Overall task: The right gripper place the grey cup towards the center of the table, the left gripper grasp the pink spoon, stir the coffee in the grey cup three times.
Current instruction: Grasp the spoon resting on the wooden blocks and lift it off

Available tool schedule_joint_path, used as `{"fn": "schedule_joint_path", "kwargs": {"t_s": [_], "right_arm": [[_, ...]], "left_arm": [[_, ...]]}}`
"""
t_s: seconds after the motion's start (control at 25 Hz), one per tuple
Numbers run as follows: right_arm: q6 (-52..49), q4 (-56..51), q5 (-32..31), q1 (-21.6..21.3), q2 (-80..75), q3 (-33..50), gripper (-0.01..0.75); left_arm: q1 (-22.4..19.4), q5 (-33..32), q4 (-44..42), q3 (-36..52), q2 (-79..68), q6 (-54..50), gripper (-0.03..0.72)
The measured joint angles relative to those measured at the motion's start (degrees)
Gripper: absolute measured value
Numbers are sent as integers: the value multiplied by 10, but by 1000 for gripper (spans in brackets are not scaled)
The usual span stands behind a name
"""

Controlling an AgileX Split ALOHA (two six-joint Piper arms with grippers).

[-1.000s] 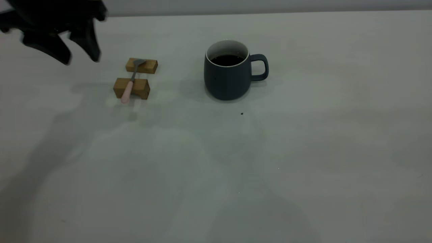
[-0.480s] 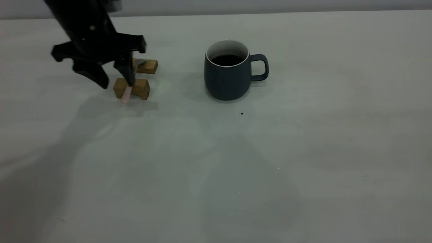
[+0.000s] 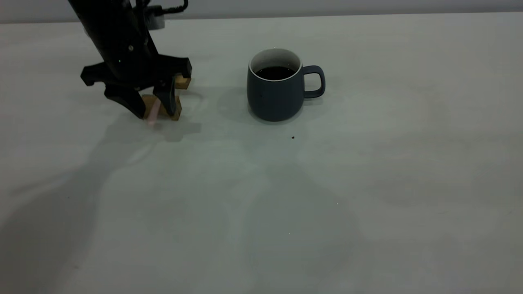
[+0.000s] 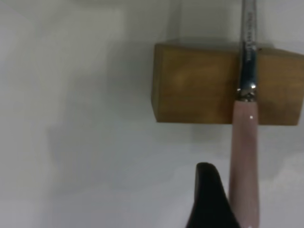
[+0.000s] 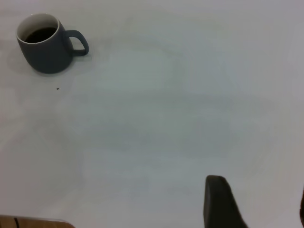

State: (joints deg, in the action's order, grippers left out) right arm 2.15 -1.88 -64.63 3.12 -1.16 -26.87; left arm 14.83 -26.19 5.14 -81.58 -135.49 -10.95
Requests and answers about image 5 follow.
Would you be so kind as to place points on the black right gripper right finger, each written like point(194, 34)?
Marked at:
point(302, 209)

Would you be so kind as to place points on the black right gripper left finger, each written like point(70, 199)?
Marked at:
point(218, 206)

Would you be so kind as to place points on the dark grey ceramic mug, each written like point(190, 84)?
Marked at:
point(47, 57)

